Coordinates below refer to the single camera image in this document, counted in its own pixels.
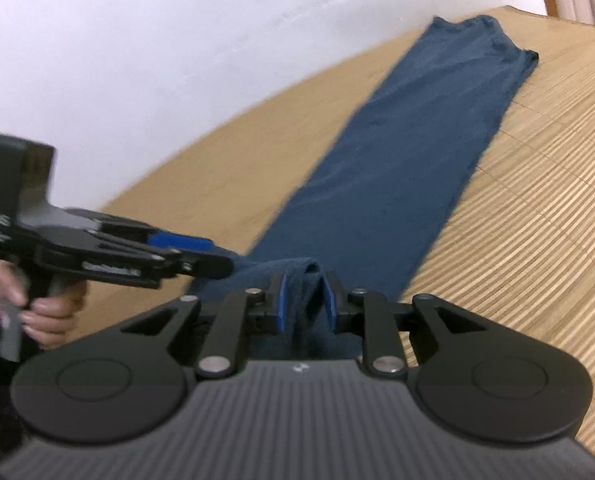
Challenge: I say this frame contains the dark blue pants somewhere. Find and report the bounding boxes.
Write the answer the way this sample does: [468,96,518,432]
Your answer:
[189,15,539,360]

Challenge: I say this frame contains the person's left hand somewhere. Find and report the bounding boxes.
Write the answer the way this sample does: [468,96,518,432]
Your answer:
[0,260,88,350]

